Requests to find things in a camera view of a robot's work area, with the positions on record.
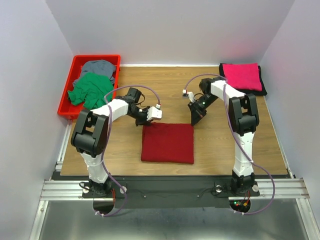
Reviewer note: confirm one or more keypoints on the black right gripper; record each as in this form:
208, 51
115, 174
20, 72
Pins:
196, 113

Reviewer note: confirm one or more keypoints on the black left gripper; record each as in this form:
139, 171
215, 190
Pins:
144, 121

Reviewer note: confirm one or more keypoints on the dark red t shirt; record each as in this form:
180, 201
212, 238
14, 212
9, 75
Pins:
168, 143

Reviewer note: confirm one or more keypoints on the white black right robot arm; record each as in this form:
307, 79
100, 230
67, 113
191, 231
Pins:
242, 117

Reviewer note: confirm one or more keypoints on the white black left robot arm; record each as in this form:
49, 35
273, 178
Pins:
92, 132

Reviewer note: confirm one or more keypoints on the green t shirt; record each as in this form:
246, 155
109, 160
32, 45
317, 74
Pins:
90, 90

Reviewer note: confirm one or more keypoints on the folded pink t shirt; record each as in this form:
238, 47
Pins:
243, 76

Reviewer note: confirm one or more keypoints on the grey t shirt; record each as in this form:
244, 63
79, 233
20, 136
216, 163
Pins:
99, 67

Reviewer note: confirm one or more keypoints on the folded black t shirt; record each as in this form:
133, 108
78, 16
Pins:
257, 93

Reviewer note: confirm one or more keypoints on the red plastic bin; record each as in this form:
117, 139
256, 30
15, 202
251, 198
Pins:
66, 109

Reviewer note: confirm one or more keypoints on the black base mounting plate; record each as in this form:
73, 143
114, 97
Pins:
162, 192

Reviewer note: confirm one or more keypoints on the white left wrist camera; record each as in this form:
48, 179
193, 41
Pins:
154, 113

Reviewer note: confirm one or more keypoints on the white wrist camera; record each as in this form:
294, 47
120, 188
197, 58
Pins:
154, 113
188, 94

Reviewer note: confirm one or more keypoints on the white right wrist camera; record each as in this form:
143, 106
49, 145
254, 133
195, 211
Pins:
188, 94

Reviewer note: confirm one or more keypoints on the aluminium frame rail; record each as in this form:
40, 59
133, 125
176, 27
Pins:
282, 211

